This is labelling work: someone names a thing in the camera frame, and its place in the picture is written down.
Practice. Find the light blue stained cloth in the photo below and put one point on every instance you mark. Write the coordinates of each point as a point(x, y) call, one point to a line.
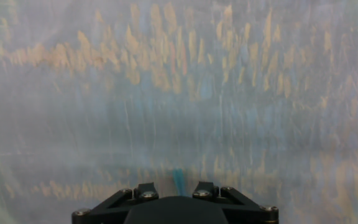
point(166, 93)

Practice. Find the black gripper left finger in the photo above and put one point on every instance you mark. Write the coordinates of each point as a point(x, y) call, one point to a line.
point(110, 211)

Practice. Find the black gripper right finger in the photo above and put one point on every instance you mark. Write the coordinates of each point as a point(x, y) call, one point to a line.
point(244, 211)

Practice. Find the blue pipette tip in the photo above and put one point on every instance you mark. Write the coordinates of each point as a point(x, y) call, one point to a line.
point(179, 183)

